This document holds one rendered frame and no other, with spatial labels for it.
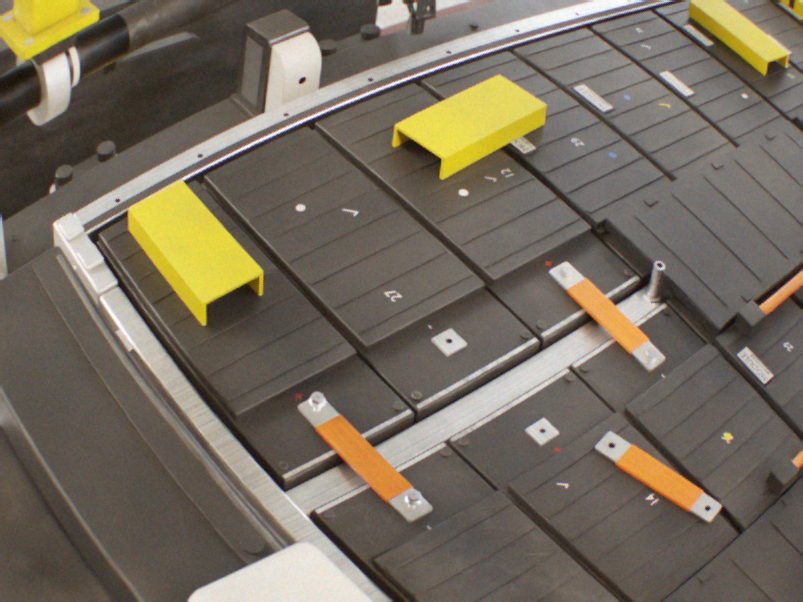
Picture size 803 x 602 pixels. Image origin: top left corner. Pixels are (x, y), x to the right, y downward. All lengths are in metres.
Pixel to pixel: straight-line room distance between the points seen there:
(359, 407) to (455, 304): 0.15
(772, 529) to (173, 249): 0.65
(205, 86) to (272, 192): 0.79
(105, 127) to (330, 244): 0.86
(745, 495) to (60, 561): 0.65
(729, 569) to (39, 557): 0.64
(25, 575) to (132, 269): 0.40
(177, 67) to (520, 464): 1.10
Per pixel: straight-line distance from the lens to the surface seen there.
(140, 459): 1.11
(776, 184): 1.61
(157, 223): 1.39
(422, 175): 1.49
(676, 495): 1.25
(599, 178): 1.53
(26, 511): 1.22
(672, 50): 1.80
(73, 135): 2.17
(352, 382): 1.31
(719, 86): 1.76
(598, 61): 1.72
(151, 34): 1.11
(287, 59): 1.67
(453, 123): 1.51
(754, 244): 1.51
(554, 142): 1.56
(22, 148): 2.14
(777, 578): 1.22
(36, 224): 1.65
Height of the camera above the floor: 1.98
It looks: 46 degrees down
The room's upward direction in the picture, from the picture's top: 7 degrees clockwise
